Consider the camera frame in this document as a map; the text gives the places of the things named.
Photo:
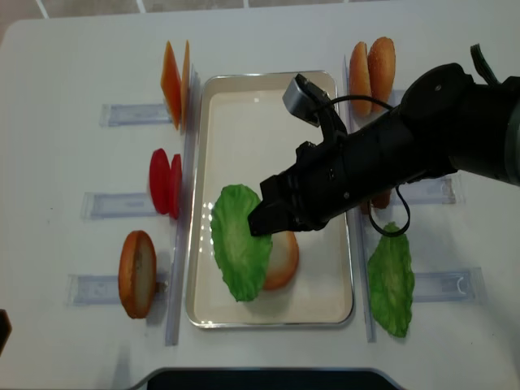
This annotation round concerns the clear holder lower left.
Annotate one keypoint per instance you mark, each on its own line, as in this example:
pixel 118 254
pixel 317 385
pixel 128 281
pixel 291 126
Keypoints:
pixel 92 290

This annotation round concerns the clear holder upper left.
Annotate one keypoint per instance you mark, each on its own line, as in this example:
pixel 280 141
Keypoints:
pixel 116 115

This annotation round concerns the upright bun slice left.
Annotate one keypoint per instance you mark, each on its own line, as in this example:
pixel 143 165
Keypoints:
pixel 137 274

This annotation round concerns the bun slice on tray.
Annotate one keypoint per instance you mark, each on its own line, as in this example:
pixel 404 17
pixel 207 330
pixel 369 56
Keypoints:
pixel 283 262

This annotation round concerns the silver rectangular metal tray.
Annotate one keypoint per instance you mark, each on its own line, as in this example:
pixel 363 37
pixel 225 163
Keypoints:
pixel 246 135

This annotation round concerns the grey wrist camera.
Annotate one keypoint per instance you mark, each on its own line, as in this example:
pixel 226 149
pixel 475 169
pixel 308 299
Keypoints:
pixel 303 99

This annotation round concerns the red tomato slice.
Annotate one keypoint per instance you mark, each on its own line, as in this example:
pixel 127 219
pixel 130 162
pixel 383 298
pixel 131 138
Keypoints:
pixel 159 171
pixel 175 182

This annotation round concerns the dark object left edge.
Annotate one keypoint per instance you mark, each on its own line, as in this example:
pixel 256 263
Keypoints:
pixel 5 329

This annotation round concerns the left orange cheese slice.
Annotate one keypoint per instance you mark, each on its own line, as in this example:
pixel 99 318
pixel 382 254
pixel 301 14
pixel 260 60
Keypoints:
pixel 170 84

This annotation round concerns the dark base bottom edge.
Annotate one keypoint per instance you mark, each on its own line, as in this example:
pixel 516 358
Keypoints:
pixel 263 378

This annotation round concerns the sesame bun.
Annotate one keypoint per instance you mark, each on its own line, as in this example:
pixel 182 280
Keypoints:
pixel 359 79
pixel 382 68

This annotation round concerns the left red tomato slice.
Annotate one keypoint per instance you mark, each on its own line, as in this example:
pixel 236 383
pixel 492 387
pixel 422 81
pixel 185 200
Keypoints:
pixel 159 171

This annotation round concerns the green lettuce leaf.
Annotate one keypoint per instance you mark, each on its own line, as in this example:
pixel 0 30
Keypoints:
pixel 391 284
pixel 242 258

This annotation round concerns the clear long rail right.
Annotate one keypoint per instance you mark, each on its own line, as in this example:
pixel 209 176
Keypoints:
pixel 358 228

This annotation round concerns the right red tomato slice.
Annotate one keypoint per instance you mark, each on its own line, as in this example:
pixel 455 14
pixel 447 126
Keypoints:
pixel 175 182

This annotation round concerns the left sesame bun top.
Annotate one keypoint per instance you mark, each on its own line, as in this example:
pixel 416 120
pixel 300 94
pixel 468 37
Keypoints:
pixel 359 79

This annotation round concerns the clear holder middle left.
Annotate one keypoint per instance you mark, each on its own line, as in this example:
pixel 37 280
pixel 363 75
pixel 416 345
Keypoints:
pixel 117 206

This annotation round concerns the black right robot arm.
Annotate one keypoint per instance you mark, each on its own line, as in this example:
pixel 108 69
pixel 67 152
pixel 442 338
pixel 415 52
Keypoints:
pixel 444 123

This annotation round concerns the clear holder middle right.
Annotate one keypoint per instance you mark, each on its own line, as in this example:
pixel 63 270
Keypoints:
pixel 444 190

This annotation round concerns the clear holder lower right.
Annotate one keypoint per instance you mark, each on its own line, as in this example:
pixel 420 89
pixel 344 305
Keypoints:
pixel 465 285

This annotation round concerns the green lettuce leaf rear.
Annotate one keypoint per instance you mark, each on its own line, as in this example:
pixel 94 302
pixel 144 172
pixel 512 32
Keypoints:
pixel 391 284

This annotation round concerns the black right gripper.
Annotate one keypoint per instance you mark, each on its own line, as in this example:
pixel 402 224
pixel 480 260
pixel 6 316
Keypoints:
pixel 319 186

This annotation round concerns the right brown meat patty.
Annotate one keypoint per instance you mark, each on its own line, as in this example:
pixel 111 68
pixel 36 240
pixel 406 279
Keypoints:
pixel 382 200

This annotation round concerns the right sesame bun top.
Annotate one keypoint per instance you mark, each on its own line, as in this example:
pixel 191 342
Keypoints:
pixel 382 68

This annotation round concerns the green lettuce leaf front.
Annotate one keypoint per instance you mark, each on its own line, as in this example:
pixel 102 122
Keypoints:
pixel 242 258

